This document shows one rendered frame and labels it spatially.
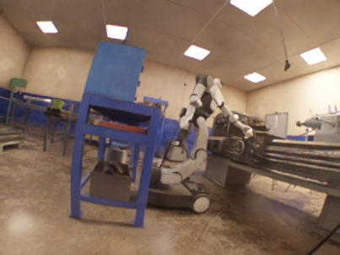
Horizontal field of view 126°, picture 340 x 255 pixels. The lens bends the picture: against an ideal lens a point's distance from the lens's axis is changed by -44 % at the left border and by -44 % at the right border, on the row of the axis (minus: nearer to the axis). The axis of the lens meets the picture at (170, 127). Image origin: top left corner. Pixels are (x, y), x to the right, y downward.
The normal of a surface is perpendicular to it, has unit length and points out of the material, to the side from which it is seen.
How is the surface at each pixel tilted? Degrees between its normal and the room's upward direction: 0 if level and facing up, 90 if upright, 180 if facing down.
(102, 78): 90
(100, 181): 90
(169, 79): 90
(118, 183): 90
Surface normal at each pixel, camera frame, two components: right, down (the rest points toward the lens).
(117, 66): 0.26, -0.01
